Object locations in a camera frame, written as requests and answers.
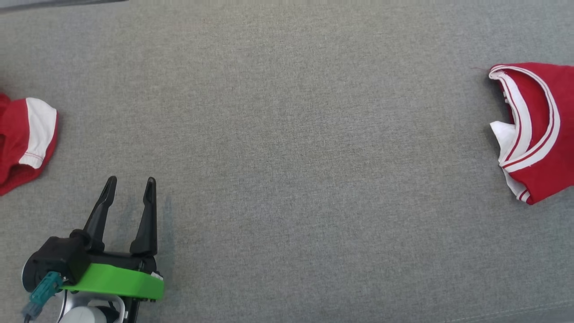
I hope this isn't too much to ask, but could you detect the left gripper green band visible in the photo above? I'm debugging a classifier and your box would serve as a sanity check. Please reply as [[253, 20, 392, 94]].
[[61, 176, 165, 301]]

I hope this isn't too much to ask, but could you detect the grey partition bottom rail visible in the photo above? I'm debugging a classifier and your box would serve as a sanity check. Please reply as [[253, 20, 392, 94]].
[[0, 0, 129, 14]]

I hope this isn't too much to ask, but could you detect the teal left camera connector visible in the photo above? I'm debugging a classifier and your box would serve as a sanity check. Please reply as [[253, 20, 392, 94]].
[[22, 271, 64, 320]]

